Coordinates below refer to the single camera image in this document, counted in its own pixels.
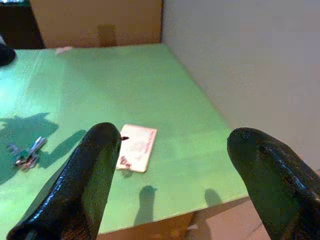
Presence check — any bunch of silver keys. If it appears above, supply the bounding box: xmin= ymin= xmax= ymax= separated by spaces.
xmin=6 ymin=136 xmax=48 ymax=172

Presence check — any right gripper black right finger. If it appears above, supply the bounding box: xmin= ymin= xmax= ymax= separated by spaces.
xmin=226 ymin=127 xmax=320 ymax=240

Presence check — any white rectangular tag card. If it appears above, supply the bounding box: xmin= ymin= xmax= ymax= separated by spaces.
xmin=115 ymin=124 xmax=158 ymax=174

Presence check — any dark brown cabinet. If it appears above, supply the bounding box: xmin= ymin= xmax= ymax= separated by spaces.
xmin=0 ymin=0 xmax=46 ymax=50

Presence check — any black rounded object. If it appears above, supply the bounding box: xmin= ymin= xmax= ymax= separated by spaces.
xmin=0 ymin=32 xmax=16 ymax=67

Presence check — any brown cardboard box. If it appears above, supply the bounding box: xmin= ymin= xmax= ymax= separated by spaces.
xmin=29 ymin=0 xmax=165 ymax=49

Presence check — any small pink paper scrap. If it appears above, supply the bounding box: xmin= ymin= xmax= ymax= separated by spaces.
xmin=54 ymin=46 xmax=73 ymax=55

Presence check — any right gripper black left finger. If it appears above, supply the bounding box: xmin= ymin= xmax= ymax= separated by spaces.
xmin=6 ymin=122 xmax=123 ymax=240

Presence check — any green wooden table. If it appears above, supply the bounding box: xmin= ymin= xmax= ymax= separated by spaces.
xmin=0 ymin=42 xmax=251 ymax=240

